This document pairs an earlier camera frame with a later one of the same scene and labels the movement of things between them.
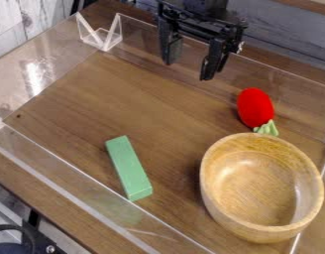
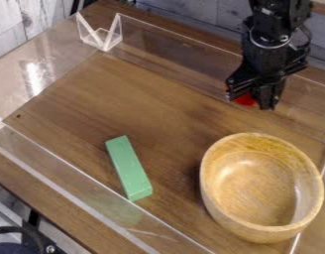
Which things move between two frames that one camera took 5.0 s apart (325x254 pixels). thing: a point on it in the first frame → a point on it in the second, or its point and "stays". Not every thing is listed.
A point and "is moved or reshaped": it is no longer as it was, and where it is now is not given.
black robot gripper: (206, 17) → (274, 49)
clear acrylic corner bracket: (100, 38) stays
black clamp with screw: (42, 244) stays
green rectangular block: (128, 168) stays
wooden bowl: (261, 186) stays
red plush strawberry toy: (254, 110) is moved or reshaped
